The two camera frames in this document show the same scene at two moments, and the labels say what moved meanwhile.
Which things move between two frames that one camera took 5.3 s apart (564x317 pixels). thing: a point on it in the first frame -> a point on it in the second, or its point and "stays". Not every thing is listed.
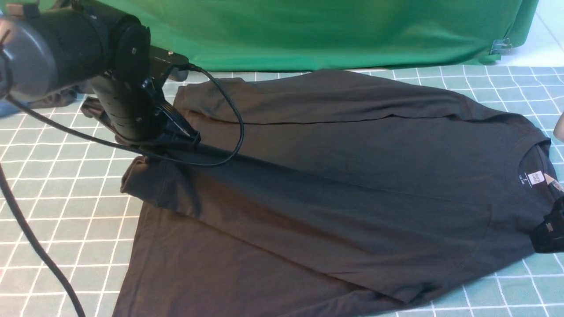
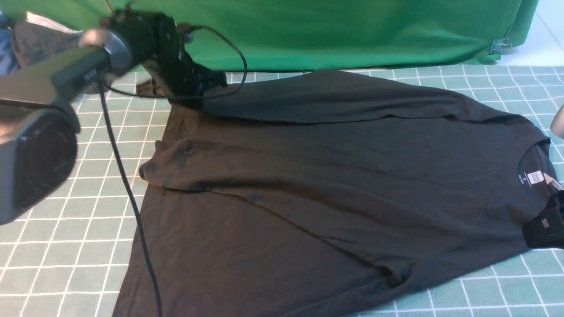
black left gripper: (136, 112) -> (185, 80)
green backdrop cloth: (239, 35) stays
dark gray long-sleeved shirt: (327, 193) stays
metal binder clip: (500, 46) stays
